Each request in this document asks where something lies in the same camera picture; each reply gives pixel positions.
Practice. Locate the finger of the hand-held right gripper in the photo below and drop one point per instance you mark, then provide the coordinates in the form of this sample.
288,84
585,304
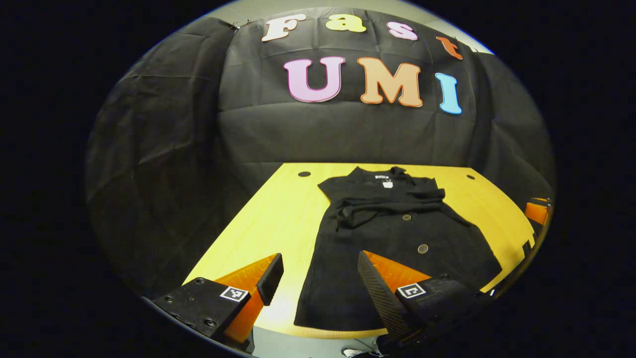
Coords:
537,211

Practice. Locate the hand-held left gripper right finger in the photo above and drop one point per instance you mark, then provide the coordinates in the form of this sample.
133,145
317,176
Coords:
382,298

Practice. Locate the black buttoned shirt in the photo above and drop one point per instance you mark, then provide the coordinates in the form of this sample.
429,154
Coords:
387,233

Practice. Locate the black backdrop cloth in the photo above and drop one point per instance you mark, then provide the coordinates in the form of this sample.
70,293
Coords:
323,134

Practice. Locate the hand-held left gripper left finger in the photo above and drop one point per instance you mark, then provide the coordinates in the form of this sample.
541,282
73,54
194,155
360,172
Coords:
271,281

